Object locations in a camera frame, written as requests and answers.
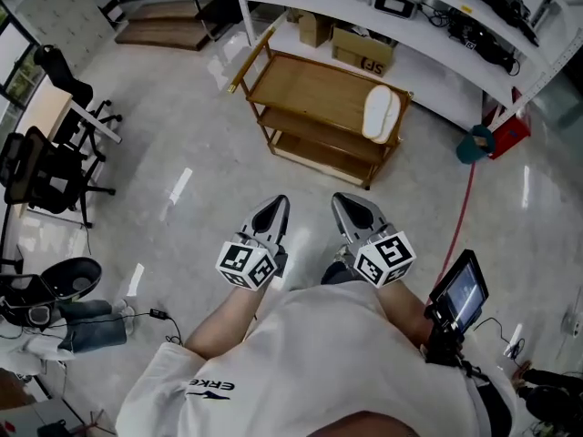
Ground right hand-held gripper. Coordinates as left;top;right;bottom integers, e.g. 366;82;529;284
331;192;416;289

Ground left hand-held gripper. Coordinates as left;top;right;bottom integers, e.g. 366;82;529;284
214;194;292;294

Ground pair of white slippers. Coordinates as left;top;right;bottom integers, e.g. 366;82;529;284
363;85;394;139
371;91;403;146

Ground person's left forearm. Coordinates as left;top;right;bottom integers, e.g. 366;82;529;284
184;284;270;361

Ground person's right forearm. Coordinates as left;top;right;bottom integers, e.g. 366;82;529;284
375;282;434;350

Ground person's right shoe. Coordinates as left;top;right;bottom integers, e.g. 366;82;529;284
332;242;355;268

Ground person's dark trousers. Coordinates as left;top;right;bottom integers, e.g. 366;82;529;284
321;261;361;286

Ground wooden three-tier cart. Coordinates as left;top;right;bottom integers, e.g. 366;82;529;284
227;20;414;190

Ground small black monitor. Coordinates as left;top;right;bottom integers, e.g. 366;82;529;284
428;249;489;336

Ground teal waste bin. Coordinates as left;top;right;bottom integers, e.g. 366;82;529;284
456;124;496;166

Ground person's white t-shirt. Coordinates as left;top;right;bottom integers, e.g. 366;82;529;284
116;284;518;437

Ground white metal shelving rack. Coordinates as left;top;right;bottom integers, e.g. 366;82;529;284
230;0;583;131

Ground large printed cardboard box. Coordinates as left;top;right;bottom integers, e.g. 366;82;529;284
331;25;396;78

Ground red box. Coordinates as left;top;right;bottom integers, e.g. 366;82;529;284
482;86;532;161

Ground small plain cardboard box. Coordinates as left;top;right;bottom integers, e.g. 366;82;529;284
296;9;334;48

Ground person's neck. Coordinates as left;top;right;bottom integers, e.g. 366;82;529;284
304;410;414;437

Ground black open hard case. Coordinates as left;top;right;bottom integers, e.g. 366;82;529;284
40;257;104;302

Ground pile of black gear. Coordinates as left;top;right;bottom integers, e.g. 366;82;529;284
448;6;523;76

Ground white screen device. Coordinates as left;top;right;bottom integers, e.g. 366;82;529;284
373;0;419;20

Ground dark wooden platform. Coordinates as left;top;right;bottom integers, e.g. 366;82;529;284
113;0;215;53

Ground black mesh office chair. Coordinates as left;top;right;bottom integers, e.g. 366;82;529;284
0;125;118;229

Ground wooden-top desk with white legs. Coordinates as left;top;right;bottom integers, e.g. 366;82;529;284
13;82;123;220

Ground black and white headset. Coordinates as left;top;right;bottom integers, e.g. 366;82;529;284
0;273;58;328

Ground white locker cabinet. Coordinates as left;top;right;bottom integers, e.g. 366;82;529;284
15;0;115;70

